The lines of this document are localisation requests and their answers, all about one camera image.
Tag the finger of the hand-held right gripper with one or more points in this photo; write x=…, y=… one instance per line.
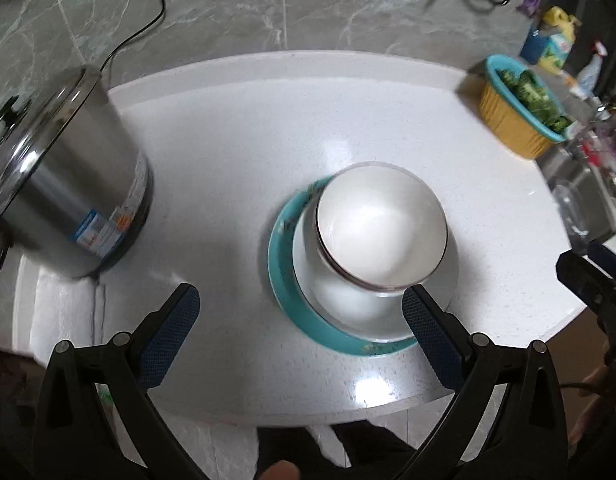
x=610, y=262
x=580, y=275

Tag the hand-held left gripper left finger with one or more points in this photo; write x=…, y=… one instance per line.
x=170, y=335

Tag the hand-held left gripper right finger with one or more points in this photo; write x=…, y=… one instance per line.
x=433, y=345

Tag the grey rim white plate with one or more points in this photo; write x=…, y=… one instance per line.
x=451, y=280

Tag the red floral print bowl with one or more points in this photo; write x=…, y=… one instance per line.
x=383, y=225

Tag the teal floral rim plate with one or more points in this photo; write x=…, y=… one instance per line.
x=283, y=265

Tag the person's left hand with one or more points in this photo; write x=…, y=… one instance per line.
x=280, y=471

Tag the stainless steel sink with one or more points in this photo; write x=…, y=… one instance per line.
x=600, y=210

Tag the clear glass bowl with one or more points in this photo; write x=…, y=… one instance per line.
x=573, y=210

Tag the yellow plastic basin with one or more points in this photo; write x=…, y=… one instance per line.
x=513, y=125

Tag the green leafy vegetables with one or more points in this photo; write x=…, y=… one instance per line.
x=533, y=95

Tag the white spray bottle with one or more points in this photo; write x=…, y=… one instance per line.
x=590, y=75

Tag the stainless steel rice cooker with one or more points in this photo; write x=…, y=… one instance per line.
x=72, y=170

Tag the teal plastic colander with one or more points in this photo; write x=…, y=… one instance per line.
x=493, y=67

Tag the blue utensil cup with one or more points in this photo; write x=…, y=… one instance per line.
x=533, y=47

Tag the yellow dish soap bottle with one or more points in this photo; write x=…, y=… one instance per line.
x=558, y=20

